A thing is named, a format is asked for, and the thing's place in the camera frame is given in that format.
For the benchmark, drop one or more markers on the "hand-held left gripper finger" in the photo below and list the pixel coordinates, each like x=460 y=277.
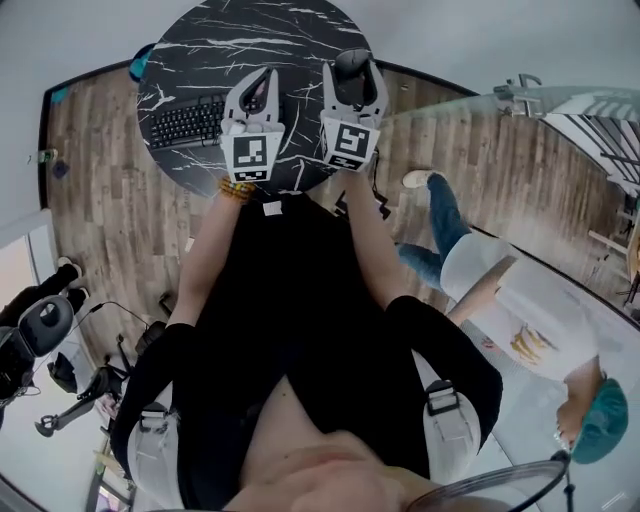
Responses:
x=273 y=100
x=235 y=97

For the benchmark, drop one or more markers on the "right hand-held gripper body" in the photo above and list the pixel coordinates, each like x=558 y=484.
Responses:
x=347 y=142

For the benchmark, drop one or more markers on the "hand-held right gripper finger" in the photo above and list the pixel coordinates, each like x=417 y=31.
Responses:
x=380 y=97
x=331 y=97

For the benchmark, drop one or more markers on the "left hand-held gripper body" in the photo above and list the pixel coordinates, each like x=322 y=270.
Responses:
x=252 y=150

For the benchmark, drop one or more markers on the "black computer mouse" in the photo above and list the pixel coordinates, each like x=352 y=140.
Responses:
x=352 y=70

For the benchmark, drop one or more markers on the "black keyboard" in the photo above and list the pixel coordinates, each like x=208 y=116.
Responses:
x=185 y=122

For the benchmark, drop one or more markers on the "person's right forearm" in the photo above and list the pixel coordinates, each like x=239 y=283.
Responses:
x=372 y=240

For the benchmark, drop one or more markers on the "black and grey mechanical arm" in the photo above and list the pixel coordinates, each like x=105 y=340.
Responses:
x=82 y=400

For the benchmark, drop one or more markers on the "person's left forearm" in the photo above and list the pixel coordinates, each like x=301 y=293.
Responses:
x=215 y=250

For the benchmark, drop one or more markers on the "white rectangular tag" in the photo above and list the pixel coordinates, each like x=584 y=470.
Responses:
x=272 y=208

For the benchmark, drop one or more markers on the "teal cloth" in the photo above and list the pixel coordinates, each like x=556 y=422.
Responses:
x=140 y=62

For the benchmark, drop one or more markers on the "person's black top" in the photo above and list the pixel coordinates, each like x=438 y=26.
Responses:
x=300 y=300

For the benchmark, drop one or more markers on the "small teal object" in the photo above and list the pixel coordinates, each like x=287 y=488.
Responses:
x=61 y=95

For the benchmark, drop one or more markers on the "dark purple object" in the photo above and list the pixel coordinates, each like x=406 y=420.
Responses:
x=61 y=169

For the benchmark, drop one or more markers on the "black backpack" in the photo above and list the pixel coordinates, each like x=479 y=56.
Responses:
x=150 y=337

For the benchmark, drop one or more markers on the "black metal railing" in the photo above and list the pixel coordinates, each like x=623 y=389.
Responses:
x=615 y=160

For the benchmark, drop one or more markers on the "black office chair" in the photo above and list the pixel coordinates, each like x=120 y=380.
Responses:
x=47 y=325

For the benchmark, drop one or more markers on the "small black bag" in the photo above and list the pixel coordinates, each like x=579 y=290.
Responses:
x=62 y=372

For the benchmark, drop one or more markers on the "person's chin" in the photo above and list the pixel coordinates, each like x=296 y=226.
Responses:
x=320 y=465

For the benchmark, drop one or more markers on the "clear-rimmed eyeglasses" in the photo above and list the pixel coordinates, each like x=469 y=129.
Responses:
x=500 y=495

